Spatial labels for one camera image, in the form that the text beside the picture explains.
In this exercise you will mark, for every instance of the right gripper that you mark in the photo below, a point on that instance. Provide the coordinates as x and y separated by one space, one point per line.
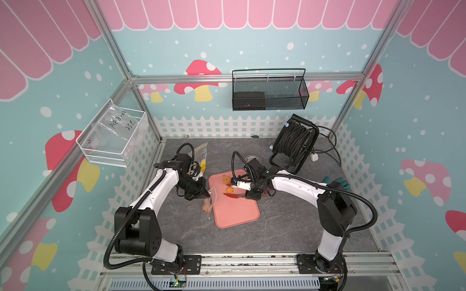
250 196

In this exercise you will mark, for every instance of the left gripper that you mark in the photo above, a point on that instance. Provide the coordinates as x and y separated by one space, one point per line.
200 192

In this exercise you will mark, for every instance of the small clear zip bag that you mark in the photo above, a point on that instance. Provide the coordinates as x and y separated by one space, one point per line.
208 207

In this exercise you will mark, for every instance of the red metal tongs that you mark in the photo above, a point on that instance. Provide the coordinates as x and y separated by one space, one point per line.
233 196

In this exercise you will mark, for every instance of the clear resealable bag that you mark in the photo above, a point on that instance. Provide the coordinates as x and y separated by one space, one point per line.
202 158

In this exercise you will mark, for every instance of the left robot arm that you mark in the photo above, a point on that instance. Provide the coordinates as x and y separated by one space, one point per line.
137 235

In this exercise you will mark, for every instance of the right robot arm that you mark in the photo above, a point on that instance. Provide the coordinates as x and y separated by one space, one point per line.
334 203

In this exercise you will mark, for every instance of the clear tape roll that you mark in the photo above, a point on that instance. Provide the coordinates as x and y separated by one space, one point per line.
251 157

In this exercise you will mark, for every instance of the pink plastic tray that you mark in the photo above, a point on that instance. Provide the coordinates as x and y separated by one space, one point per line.
230 212

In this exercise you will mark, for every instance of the white power plug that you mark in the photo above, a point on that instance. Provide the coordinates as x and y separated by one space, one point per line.
314 157

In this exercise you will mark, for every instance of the green rubber glove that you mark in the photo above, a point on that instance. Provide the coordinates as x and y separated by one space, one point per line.
339 183

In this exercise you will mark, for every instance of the black cable reel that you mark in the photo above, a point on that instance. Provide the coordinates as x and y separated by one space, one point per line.
296 141

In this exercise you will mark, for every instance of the black mesh wall basket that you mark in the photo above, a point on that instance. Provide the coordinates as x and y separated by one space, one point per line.
269 89

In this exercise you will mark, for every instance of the clear wire wall basket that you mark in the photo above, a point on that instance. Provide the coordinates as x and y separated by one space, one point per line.
113 136

